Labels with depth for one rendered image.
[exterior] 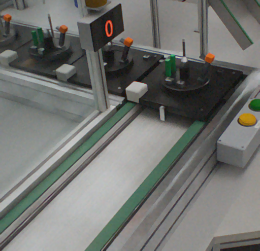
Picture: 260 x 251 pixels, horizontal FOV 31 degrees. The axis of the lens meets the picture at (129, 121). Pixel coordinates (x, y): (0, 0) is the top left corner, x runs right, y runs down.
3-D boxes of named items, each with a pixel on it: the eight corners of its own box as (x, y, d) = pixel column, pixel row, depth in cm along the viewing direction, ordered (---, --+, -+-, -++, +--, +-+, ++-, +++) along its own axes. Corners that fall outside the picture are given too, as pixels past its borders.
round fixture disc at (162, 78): (219, 75, 133) (219, 69, 132) (196, 101, 124) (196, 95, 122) (174, 66, 140) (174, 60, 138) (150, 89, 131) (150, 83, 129)
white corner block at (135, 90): (149, 96, 132) (148, 83, 129) (140, 104, 129) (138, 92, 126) (134, 92, 134) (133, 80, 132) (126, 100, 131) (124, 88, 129)
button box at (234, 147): (274, 121, 125) (275, 102, 121) (243, 169, 111) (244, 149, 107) (249, 115, 128) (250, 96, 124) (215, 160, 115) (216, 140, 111)
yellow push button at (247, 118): (258, 121, 117) (258, 114, 116) (252, 130, 114) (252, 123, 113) (242, 117, 119) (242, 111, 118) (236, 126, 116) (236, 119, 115)
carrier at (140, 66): (164, 60, 147) (162, 23, 140) (122, 99, 132) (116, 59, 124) (102, 47, 159) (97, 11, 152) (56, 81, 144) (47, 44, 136)
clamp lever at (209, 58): (206, 77, 128) (216, 55, 122) (203, 80, 126) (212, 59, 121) (195, 70, 129) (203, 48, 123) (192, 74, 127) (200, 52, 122)
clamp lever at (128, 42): (128, 59, 140) (133, 39, 135) (124, 62, 139) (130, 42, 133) (118, 53, 141) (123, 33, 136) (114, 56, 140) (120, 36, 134)
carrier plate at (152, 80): (242, 77, 135) (242, 70, 133) (205, 122, 119) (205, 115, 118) (168, 61, 146) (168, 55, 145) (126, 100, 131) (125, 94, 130)
